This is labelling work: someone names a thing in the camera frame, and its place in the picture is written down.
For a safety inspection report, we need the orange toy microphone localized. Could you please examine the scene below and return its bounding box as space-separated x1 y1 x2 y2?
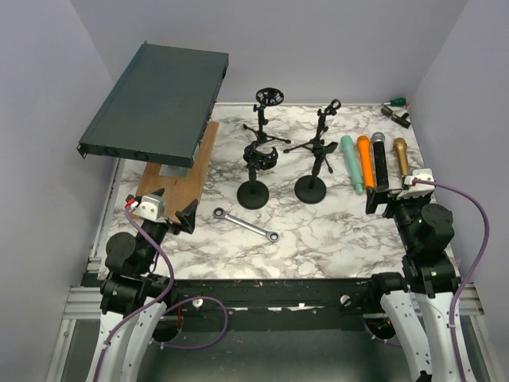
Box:
356 135 375 188

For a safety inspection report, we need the black microphone silver grille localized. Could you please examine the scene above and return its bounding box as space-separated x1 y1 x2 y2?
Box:
371 132 389 189

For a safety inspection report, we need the gold microphone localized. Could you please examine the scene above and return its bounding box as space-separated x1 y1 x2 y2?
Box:
393 138 410 177

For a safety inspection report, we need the mint green toy microphone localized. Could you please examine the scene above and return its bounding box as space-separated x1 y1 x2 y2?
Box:
340 135 364 195

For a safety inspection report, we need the black round-base clip stand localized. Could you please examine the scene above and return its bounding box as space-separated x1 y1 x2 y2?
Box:
294 142 338 204

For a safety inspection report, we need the black round-base shock-mount stand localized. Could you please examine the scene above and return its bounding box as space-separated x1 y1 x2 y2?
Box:
237 141 278 210

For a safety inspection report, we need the black tripod clip stand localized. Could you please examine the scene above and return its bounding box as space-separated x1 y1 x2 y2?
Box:
283 99 341 154

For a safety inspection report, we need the black tripod shock-mount stand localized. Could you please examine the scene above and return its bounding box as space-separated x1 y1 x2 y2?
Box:
243 88 291 146

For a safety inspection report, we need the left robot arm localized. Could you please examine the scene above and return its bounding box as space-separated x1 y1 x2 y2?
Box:
87 189 198 381

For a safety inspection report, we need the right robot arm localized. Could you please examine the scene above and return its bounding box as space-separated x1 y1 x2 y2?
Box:
366 188 476 381

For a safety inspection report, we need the wooden board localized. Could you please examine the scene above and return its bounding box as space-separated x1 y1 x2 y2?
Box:
135 121 219 220

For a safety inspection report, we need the silver ratchet wrench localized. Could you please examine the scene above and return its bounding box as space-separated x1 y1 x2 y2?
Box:
213 207 280 243

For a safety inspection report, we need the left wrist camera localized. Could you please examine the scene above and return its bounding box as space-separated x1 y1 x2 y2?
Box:
126 193 165 222

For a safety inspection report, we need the silver metal support bracket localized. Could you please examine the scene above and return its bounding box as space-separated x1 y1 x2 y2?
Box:
158 165 189 178

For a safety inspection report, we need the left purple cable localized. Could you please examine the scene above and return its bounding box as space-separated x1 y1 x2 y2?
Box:
95 206 230 382

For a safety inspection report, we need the purple cable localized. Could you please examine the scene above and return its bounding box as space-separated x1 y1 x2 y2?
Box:
95 206 230 382
363 181 490 382

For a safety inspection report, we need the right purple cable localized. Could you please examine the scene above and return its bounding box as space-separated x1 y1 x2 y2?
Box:
363 181 490 382

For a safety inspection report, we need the dark rack-mount equipment case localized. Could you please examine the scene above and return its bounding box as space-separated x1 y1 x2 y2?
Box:
77 43 229 169

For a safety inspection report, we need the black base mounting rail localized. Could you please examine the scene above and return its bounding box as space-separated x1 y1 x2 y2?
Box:
83 273 414 333

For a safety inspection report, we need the green-handled screwdriver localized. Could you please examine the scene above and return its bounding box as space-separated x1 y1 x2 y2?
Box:
383 97 409 107

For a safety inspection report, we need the aluminium frame rail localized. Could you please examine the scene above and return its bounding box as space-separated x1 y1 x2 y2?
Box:
43 254 484 382

